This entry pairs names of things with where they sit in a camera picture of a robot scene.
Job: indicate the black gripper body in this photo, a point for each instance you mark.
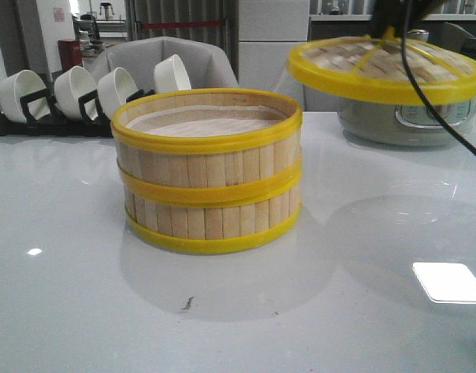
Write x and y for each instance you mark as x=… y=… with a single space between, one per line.
x=400 y=15

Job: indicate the bamboo steamer lid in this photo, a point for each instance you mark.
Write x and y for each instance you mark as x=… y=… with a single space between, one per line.
x=377 y=70

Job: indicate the bamboo steamer tray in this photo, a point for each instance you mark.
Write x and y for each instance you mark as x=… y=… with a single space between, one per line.
x=215 y=219
x=208 y=138

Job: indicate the dark counter shelf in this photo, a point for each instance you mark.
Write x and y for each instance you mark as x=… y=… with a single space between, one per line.
x=325 y=26

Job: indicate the grey electric cooker pot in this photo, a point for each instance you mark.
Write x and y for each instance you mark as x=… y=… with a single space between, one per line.
x=403 y=124

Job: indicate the grey armchair right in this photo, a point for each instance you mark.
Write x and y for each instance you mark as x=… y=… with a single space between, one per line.
x=309 y=98

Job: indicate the white cabinet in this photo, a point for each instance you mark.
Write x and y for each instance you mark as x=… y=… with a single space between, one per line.
x=266 y=32

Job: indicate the white bowl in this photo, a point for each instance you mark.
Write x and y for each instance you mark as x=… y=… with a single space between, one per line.
x=113 y=90
x=170 y=75
x=71 y=85
x=13 y=88

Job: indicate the red barrier belt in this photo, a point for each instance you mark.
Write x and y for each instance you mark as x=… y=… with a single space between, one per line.
x=179 y=25

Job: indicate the red bin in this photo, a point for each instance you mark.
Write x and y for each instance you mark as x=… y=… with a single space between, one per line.
x=70 y=54

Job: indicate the black dish rack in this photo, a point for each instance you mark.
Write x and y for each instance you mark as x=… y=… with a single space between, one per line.
x=93 y=121

